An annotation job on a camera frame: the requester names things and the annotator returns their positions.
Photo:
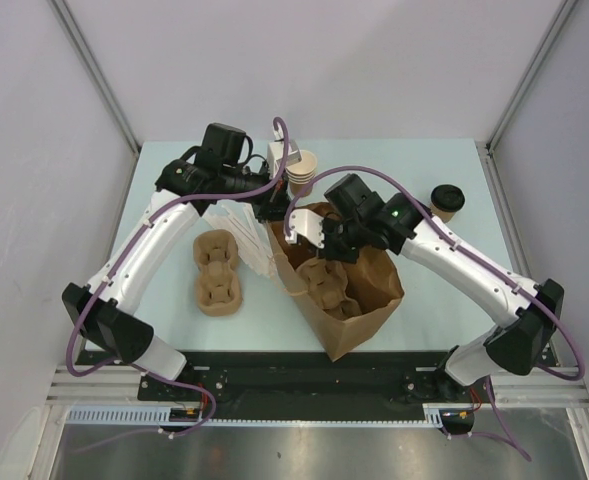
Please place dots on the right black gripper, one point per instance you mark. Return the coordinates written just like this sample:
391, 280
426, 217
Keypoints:
329, 251

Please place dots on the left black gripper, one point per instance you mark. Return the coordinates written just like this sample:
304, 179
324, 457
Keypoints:
274, 201

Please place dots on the brown paper bag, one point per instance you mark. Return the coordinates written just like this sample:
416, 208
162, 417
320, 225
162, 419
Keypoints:
373, 282

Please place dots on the pulp cup carrier tray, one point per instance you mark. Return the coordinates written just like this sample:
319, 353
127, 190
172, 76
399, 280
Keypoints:
217, 288

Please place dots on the black plastic cup lid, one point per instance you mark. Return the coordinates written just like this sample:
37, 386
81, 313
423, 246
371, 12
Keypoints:
447, 198

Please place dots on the brown paper coffee cup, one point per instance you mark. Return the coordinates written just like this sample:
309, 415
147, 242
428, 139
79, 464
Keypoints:
443, 212

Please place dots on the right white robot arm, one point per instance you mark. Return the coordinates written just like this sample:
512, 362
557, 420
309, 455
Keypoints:
523, 311

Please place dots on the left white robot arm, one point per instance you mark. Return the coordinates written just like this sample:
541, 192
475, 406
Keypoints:
103, 309

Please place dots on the stack of paper cups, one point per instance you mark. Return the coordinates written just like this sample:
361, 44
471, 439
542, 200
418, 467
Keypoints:
300, 173

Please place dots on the bundle of wrapped straws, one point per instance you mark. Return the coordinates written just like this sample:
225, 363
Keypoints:
253, 248

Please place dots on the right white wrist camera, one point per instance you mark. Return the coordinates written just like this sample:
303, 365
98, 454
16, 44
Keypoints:
304, 223

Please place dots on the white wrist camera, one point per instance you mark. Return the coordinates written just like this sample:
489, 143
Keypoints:
304, 223
279, 151

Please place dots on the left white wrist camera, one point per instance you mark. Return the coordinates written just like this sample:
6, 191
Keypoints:
279, 151

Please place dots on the aluminium frame post right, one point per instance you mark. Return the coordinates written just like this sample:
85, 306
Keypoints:
543, 50

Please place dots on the aluminium frame post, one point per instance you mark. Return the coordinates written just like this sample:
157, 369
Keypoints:
80, 45
543, 50

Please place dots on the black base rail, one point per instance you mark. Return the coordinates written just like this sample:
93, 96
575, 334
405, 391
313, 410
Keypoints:
378, 382

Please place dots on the white slotted cable duct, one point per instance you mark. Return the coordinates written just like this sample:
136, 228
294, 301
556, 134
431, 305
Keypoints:
178, 417

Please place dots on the aluminium frame post left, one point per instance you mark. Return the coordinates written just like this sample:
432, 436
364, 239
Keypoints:
80, 45

